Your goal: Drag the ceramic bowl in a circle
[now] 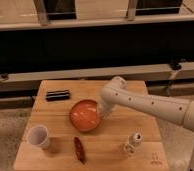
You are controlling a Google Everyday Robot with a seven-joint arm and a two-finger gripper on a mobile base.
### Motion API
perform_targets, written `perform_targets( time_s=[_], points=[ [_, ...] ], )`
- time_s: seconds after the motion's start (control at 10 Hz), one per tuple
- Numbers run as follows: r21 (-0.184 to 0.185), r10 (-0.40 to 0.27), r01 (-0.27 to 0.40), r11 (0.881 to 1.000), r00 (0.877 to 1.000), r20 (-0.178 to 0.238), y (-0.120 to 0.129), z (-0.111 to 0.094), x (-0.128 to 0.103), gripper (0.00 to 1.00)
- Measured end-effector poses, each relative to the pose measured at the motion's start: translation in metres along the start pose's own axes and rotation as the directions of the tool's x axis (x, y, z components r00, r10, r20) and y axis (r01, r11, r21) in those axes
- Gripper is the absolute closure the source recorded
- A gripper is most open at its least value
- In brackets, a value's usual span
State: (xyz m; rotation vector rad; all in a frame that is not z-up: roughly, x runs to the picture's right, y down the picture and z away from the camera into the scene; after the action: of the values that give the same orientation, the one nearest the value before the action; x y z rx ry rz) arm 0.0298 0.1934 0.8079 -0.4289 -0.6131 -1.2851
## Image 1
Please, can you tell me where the black striped rectangular block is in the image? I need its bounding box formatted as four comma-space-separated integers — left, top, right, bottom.
46, 90, 70, 101

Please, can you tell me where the red chili pepper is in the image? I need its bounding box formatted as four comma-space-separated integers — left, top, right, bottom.
74, 137, 86, 163

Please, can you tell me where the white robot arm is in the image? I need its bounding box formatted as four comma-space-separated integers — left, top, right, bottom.
98, 76, 194, 171

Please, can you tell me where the orange ceramic bowl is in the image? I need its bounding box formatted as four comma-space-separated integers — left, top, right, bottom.
69, 99, 101, 132

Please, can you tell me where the black clamp on rail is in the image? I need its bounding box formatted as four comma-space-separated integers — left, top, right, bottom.
169, 59, 186, 71

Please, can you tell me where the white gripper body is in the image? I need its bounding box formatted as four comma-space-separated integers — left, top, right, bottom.
97, 99, 114, 117

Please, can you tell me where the white paper cup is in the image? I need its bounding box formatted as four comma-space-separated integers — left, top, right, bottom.
26, 125, 50, 149

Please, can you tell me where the small white bottle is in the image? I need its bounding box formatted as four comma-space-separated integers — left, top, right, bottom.
123, 132, 142, 156

